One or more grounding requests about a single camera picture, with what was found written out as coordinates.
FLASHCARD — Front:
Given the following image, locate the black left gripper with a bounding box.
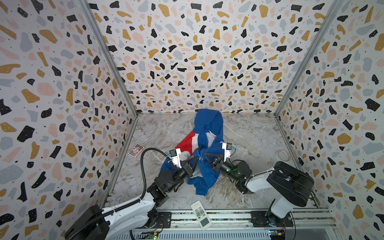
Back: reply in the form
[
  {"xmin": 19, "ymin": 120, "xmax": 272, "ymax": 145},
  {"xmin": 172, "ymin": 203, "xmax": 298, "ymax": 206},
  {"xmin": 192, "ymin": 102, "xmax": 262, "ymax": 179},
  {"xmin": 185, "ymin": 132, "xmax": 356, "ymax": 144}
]
[{"xmin": 165, "ymin": 156, "xmax": 198, "ymax": 194}]

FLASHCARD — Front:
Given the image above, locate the blue red white jacket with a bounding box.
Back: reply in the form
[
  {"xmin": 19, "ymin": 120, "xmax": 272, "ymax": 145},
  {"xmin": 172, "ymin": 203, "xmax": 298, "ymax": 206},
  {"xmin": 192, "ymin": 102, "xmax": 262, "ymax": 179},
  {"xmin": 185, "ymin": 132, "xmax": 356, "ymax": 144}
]
[{"xmin": 176, "ymin": 109, "xmax": 225, "ymax": 196}]

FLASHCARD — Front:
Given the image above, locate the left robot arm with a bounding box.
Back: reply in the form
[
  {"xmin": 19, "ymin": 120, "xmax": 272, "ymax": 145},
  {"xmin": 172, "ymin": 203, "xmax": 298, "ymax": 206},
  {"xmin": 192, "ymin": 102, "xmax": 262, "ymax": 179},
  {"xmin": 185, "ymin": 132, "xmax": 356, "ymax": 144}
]
[{"xmin": 65, "ymin": 157, "xmax": 199, "ymax": 240}]

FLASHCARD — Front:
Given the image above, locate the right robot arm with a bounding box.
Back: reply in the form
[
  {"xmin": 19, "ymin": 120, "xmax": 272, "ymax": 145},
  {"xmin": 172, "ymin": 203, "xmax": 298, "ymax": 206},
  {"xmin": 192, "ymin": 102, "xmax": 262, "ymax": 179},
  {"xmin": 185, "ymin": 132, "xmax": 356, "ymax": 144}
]
[{"xmin": 204, "ymin": 153, "xmax": 315, "ymax": 228}]

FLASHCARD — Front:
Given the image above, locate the small playing card box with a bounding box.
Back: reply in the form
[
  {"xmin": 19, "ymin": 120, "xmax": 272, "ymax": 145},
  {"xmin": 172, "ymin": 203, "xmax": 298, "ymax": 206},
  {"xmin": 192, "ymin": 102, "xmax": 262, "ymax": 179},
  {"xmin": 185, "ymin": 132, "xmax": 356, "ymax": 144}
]
[{"xmin": 128, "ymin": 144, "xmax": 145, "ymax": 158}]

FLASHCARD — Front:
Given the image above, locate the white remote control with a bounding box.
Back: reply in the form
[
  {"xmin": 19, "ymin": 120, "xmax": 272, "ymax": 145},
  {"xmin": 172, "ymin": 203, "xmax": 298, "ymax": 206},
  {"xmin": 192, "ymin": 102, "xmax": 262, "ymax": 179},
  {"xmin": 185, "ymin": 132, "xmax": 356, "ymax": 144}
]
[{"xmin": 191, "ymin": 201, "xmax": 212, "ymax": 231}]

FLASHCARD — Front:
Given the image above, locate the clear tape roll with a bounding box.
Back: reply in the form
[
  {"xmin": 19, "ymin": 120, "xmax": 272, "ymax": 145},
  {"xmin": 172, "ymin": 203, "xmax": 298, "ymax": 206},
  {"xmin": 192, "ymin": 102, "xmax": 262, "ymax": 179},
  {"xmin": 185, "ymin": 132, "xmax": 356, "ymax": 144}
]
[{"xmin": 276, "ymin": 150, "xmax": 292, "ymax": 162}]

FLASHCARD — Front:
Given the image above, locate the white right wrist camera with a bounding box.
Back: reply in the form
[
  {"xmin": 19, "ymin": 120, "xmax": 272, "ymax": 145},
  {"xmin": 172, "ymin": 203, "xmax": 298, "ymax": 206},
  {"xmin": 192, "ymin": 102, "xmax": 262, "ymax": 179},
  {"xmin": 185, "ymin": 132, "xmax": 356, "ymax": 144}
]
[{"xmin": 222, "ymin": 143, "xmax": 236, "ymax": 162}]

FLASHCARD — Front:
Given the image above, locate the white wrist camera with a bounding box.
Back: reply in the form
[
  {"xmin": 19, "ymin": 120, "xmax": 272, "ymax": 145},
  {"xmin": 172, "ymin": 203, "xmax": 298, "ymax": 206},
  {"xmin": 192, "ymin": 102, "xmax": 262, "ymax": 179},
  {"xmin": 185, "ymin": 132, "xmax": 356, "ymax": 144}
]
[
  {"xmin": 167, "ymin": 149, "xmax": 182, "ymax": 169},
  {"xmin": 222, "ymin": 143, "xmax": 236, "ymax": 162}
]

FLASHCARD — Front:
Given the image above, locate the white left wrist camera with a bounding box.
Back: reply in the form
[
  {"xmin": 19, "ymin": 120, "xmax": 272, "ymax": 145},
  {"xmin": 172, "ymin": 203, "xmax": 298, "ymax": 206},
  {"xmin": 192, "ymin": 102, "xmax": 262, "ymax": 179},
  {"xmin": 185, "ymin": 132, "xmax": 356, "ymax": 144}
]
[{"xmin": 167, "ymin": 149, "xmax": 182, "ymax": 169}]

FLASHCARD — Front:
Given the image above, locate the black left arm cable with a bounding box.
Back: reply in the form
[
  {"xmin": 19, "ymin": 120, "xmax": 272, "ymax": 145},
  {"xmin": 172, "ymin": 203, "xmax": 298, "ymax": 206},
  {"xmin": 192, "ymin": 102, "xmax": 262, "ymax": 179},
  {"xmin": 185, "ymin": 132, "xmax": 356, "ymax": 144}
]
[{"xmin": 139, "ymin": 147, "xmax": 172, "ymax": 200}]

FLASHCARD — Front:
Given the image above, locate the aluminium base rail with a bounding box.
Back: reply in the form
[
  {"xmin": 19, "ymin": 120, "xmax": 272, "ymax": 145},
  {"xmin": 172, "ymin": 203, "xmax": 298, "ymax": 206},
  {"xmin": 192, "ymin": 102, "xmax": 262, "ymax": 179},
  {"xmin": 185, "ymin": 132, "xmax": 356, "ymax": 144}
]
[{"xmin": 117, "ymin": 209, "xmax": 342, "ymax": 240}]

